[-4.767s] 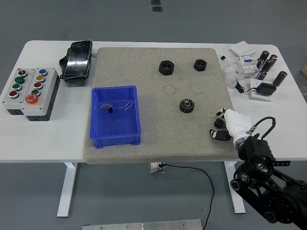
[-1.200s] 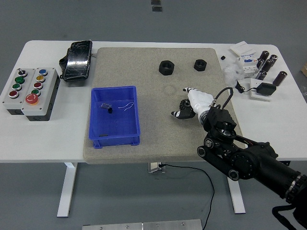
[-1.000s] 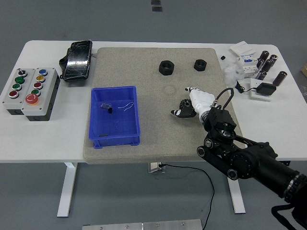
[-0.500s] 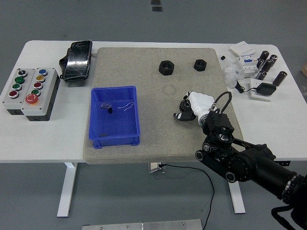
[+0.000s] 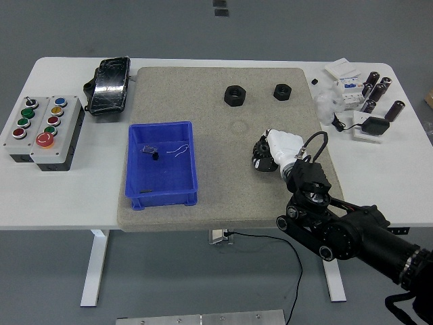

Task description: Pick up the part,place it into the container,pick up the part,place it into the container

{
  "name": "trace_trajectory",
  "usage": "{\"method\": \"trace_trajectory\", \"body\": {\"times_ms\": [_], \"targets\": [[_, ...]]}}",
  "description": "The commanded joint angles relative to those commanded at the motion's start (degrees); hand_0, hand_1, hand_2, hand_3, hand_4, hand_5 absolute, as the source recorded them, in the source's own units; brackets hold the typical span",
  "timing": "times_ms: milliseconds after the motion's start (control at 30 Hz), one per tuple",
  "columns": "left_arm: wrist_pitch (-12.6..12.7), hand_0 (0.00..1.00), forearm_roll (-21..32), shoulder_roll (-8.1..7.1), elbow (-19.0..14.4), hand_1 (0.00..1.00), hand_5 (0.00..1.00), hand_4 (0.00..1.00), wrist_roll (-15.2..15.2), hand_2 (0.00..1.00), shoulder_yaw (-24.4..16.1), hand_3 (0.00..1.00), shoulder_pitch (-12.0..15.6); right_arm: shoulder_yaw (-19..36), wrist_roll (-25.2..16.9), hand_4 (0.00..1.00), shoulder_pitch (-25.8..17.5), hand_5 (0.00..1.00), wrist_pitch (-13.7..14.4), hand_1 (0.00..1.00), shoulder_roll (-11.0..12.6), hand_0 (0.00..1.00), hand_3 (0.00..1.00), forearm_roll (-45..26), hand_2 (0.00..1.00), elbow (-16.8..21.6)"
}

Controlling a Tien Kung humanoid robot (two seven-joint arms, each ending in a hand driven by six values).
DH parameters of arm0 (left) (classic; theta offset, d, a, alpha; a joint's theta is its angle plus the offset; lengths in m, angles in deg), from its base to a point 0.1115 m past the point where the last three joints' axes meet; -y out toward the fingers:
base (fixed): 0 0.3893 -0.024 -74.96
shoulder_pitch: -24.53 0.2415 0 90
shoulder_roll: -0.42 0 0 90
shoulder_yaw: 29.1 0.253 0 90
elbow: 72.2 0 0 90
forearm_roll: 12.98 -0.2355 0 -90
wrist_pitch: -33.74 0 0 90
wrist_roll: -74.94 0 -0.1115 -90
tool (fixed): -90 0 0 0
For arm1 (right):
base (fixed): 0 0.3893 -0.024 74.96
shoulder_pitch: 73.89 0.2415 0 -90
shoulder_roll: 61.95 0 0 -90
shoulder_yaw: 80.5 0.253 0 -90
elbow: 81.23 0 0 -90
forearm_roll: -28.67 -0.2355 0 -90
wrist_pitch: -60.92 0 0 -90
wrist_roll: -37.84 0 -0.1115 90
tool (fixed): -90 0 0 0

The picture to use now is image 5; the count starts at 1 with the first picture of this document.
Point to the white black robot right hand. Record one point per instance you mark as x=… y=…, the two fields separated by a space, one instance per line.
x=285 y=145

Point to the large black gear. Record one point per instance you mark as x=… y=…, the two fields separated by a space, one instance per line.
x=260 y=148

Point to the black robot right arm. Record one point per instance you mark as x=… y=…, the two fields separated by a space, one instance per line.
x=355 y=233

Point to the small black hex nut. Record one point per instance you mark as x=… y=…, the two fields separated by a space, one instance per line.
x=283 y=92

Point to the large black hex nut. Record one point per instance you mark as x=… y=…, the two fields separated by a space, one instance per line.
x=234 y=95

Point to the blue plastic box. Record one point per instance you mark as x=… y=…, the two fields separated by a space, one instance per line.
x=162 y=176

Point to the grey emergency-stop control box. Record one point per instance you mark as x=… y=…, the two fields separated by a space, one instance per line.
x=64 y=132

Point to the grey four-button control box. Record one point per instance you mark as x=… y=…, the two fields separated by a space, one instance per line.
x=20 y=142

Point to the crumpled clear plastic bag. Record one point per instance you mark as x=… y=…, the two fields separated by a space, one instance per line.
x=326 y=105

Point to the tiny black cube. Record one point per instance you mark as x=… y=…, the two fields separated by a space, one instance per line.
x=315 y=81

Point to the grey-brown speckled mat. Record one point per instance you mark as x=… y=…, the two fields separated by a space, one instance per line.
x=230 y=189

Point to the white square plate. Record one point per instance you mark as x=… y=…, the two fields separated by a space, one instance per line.
x=359 y=116

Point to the white circuit breaker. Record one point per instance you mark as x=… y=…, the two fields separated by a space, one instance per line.
x=352 y=93

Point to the dark cylindrical capacitor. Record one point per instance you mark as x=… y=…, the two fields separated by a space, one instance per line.
x=369 y=106
x=367 y=90
x=373 y=78
x=379 y=92
x=395 y=110
x=385 y=83

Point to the thin white thread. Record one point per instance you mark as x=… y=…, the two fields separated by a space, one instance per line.
x=183 y=146

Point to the silver socket under table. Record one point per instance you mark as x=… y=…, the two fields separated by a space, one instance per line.
x=216 y=237

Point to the small black block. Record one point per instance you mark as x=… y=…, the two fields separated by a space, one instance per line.
x=155 y=156

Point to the small dark electronic part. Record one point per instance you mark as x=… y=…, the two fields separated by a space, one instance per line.
x=149 y=149

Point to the white table leg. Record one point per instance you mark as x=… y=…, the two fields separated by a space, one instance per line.
x=336 y=284
x=94 y=267

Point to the brown cardboard piece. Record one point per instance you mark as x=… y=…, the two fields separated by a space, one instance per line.
x=429 y=98

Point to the black plastic-wrapped device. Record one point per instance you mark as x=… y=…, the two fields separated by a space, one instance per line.
x=110 y=86

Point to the grey metal plate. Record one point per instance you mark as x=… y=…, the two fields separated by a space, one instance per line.
x=203 y=319

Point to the white switch plate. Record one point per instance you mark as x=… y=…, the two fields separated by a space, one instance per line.
x=342 y=68

